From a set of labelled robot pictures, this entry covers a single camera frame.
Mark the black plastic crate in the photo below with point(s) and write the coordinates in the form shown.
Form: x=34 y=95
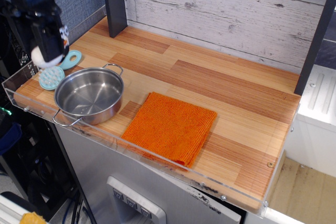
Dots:
x=13 y=57

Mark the clear acrylic table guard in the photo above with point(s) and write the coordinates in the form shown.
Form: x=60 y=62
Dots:
x=255 y=106

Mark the silver metal pot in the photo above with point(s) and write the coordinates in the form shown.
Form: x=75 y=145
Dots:
x=91 y=95

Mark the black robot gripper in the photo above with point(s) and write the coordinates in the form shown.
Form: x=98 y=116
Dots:
x=50 y=35

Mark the orange folded towel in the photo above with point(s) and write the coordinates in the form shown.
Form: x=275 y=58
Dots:
x=171 y=128

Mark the dark grey right post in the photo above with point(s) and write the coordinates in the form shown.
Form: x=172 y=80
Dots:
x=315 y=46

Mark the white side cabinet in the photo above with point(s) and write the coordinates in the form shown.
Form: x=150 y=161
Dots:
x=311 y=138

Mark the stainless steel dispenser cabinet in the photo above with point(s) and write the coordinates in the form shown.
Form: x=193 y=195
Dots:
x=94 y=163

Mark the light blue scrub brush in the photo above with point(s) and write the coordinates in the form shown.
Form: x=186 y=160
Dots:
x=49 y=78

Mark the white plush egg black band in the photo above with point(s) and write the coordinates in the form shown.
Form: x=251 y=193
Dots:
x=38 y=60

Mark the yellow object bottom left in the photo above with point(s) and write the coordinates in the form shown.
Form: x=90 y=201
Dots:
x=32 y=218

